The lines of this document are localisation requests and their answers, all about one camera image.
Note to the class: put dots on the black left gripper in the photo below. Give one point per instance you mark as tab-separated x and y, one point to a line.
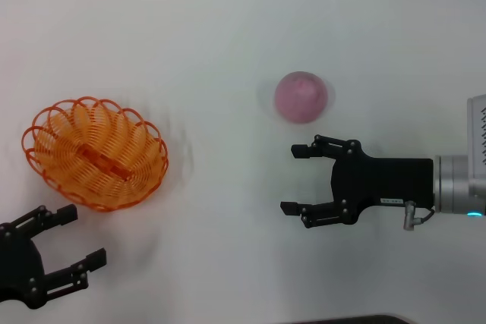
23	271

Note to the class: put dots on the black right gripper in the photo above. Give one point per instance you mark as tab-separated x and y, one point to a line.
379	183

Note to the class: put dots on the pink peach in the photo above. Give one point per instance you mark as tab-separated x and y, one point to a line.
302	96

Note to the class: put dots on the orange plastic woven basket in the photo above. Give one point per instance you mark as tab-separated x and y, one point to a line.
98	142

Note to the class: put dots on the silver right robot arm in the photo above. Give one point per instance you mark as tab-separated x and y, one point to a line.
452	183

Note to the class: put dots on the black robot torso part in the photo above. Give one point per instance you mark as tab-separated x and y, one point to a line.
376	320

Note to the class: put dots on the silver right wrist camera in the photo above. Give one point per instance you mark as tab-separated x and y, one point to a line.
476	130

